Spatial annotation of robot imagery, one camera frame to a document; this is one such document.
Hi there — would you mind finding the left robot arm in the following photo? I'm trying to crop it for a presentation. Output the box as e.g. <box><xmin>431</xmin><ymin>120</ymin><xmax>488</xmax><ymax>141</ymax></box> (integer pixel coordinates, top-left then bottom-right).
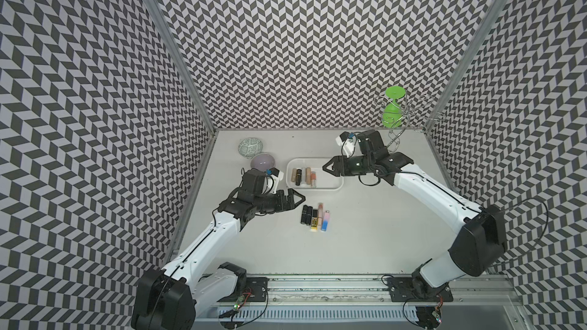
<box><xmin>131</xmin><ymin>187</ymin><xmax>306</xmax><ymax>329</ymax></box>

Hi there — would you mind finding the chrome wire stand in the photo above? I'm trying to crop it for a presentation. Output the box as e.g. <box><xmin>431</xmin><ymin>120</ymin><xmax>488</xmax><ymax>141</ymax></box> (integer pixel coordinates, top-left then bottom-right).
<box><xmin>378</xmin><ymin>86</ymin><xmax>446</xmax><ymax>153</ymax></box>

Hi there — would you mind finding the black and gold square lipstick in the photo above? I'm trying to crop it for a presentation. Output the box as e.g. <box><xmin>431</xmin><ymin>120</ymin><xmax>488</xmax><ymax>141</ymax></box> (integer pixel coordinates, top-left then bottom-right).
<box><xmin>310</xmin><ymin>209</ymin><xmax>319</xmax><ymax>232</ymax></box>

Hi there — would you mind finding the pink blue gradient lipstick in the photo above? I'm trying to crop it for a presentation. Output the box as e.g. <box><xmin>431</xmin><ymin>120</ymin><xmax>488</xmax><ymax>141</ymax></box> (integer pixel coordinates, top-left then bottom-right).
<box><xmin>321</xmin><ymin>210</ymin><xmax>330</xmax><ymax>232</ymax></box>

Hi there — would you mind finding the pink lip gloss tube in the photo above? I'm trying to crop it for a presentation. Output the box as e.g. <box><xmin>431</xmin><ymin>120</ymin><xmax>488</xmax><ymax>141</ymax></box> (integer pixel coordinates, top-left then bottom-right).
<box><xmin>317</xmin><ymin>203</ymin><xmax>324</xmax><ymax>229</ymax></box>

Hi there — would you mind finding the white plastic storage box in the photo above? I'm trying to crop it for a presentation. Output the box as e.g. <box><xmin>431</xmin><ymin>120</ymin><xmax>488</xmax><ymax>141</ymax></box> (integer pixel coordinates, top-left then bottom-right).
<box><xmin>285</xmin><ymin>157</ymin><xmax>344</xmax><ymax>191</ymax></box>

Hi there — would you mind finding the gold lipstick tube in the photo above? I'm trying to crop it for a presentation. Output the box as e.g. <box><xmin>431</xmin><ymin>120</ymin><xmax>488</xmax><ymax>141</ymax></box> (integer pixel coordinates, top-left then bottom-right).
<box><xmin>290</xmin><ymin>168</ymin><xmax>297</xmax><ymax>183</ymax></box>

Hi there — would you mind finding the aluminium front rail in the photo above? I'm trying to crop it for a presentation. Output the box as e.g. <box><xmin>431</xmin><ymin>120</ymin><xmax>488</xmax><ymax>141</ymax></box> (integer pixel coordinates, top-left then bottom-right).
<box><xmin>192</xmin><ymin>274</ymin><xmax>534</xmax><ymax>329</ymax></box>

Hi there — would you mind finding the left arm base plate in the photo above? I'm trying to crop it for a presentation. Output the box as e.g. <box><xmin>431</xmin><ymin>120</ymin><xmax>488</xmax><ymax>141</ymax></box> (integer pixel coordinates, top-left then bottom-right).
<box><xmin>226</xmin><ymin>277</ymin><xmax>269</xmax><ymax>303</ymax></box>

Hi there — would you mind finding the green patterned bowl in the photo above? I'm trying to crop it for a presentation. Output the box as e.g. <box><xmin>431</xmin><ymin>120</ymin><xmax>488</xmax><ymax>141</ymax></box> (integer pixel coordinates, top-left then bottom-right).
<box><xmin>237</xmin><ymin>137</ymin><xmax>264</xmax><ymax>159</ymax></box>

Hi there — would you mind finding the black lipstick with text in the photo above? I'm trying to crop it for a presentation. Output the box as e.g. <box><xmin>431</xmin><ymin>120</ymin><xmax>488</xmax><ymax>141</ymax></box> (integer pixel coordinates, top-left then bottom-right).
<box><xmin>301</xmin><ymin>205</ymin><xmax>308</xmax><ymax>225</ymax></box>

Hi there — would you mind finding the plain black lipstick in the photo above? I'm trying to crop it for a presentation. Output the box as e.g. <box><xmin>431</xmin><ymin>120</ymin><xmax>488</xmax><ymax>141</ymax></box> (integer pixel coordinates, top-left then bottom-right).
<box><xmin>305</xmin><ymin>206</ymin><xmax>313</xmax><ymax>226</ymax></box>

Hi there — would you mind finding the green plastic cup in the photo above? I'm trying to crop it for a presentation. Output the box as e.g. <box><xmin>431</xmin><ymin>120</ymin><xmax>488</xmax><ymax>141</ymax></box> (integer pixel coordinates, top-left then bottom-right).
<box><xmin>382</xmin><ymin>86</ymin><xmax>406</xmax><ymax>128</ymax></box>

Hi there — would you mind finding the beige matte lipstick tube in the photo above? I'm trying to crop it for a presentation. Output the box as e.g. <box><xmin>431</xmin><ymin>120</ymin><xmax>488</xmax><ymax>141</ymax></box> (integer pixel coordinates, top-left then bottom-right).
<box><xmin>305</xmin><ymin>167</ymin><xmax>312</xmax><ymax>186</ymax></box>

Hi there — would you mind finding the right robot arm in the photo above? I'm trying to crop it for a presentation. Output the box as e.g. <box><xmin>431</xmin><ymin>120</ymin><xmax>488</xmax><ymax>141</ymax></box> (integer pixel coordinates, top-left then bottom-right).
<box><xmin>323</xmin><ymin>129</ymin><xmax>508</xmax><ymax>300</ymax></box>

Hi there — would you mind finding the black lipstick gold band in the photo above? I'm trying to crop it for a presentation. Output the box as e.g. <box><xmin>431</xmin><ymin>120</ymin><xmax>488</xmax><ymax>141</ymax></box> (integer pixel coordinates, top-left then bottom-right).
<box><xmin>295</xmin><ymin>169</ymin><xmax>302</xmax><ymax>186</ymax></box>

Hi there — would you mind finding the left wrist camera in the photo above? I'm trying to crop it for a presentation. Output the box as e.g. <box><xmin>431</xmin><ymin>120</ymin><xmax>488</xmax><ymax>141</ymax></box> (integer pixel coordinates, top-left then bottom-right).
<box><xmin>241</xmin><ymin>168</ymin><xmax>284</xmax><ymax>196</ymax></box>

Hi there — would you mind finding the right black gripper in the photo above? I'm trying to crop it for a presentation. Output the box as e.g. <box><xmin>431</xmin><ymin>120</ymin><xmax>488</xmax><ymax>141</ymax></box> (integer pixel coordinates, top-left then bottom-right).
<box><xmin>322</xmin><ymin>154</ymin><xmax>374</xmax><ymax>177</ymax></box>

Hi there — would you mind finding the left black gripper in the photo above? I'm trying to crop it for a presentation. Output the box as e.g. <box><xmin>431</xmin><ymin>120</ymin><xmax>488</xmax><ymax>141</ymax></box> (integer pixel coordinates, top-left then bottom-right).
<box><xmin>253</xmin><ymin>188</ymin><xmax>305</xmax><ymax>214</ymax></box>

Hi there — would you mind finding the silver lipstick tube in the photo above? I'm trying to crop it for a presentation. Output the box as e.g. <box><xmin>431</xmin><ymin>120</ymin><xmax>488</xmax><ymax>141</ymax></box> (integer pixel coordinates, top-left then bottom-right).
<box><xmin>300</xmin><ymin>169</ymin><xmax>307</xmax><ymax>185</ymax></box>

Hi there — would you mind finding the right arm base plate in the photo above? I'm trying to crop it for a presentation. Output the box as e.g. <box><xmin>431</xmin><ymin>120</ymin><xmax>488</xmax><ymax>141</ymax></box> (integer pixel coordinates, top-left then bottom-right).
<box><xmin>382</xmin><ymin>276</ymin><xmax>454</xmax><ymax>303</ymax></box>

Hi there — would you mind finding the clear coral lipstick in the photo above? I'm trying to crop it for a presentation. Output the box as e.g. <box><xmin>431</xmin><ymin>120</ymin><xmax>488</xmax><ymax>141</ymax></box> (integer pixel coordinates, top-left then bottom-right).
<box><xmin>310</xmin><ymin>171</ymin><xmax>316</xmax><ymax>188</ymax></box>

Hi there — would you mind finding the purple ceramic bowl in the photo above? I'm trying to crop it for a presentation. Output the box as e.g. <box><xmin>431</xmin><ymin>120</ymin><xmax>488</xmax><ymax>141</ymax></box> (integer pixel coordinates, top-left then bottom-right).
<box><xmin>250</xmin><ymin>153</ymin><xmax>276</xmax><ymax>172</ymax></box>

